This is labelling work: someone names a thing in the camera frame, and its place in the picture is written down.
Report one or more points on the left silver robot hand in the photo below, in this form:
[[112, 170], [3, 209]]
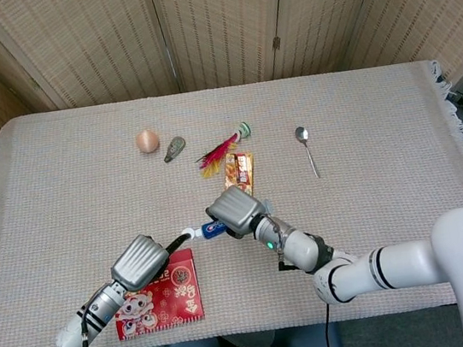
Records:
[[138, 262]]

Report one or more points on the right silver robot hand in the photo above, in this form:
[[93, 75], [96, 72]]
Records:
[[234, 209]]

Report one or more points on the small blue white tube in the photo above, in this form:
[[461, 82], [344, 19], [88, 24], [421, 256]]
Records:
[[211, 229]]

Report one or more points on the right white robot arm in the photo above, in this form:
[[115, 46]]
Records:
[[400, 266]]

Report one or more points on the orange snack packet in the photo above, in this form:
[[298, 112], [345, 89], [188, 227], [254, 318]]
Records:
[[240, 170]]

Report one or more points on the red decorated envelope packet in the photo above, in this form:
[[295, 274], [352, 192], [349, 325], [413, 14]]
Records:
[[176, 302]]

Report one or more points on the colourful feather shuttlecock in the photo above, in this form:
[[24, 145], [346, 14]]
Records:
[[220, 151]]

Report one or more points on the beige woven tablecloth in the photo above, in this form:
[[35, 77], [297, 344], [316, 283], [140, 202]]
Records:
[[86, 181]]

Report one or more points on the metal spoon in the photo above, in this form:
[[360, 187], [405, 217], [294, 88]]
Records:
[[301, 134]]

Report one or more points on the pink ball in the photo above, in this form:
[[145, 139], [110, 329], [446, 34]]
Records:
[[147, 141]]

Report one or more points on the brass screen hinge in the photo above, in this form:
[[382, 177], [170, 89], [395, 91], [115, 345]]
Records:
[[276, 43]]

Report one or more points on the woven folding screen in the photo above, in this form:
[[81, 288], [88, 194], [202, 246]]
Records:
[[88, 42]]

